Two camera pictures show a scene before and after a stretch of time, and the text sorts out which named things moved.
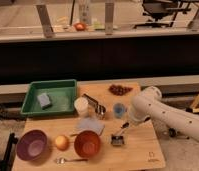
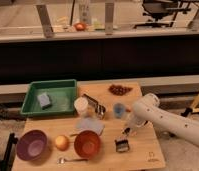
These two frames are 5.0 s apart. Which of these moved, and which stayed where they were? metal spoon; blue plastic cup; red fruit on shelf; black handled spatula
Moved: black handled spatula
Stayed: metal spoon; blue plastic cup; red fruit on shelf
